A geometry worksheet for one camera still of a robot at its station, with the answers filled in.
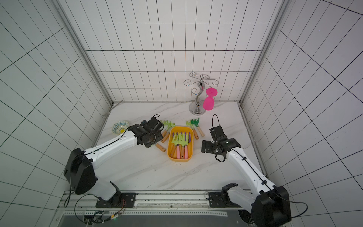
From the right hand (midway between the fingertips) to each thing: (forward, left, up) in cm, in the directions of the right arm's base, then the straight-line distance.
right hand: (205, 147), depth 83 cm
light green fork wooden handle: (+8, +19, -8) cm, 22 cm away
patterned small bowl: (+16, +61, -7) cm, 64 cm away
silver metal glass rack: (+40, +7, -9) cm, 41 cm away
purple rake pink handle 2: (-3, +11, -8) cm, 14 cm away
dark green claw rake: (+24, +5, -9) cm, 27 cm away
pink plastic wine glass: (+30, -3, +7) cm, 31 cm away
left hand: (+1, +30, +2) cm, 30 cm away
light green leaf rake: (0, +23, +9) cm, 25 cm away
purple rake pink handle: (+3, +17, -8) cm, 19 cm away
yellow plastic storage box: (+3, +22, -8) cm, 24 cm away
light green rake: (+2, +29, -8) cm, 30 cm away
